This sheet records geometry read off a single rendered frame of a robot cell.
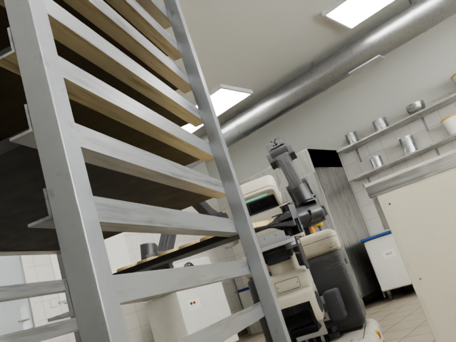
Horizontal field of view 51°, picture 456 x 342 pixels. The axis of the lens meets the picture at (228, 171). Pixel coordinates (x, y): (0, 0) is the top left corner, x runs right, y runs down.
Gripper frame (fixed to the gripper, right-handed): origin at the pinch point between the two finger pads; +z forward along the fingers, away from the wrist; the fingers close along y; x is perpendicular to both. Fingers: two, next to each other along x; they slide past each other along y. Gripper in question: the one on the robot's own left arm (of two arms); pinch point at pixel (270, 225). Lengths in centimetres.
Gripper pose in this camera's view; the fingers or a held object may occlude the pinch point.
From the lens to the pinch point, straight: 149.7
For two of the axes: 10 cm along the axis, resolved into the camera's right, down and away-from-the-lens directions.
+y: 3.2, 9.3, -1.8
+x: -4.4, 3.1, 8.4
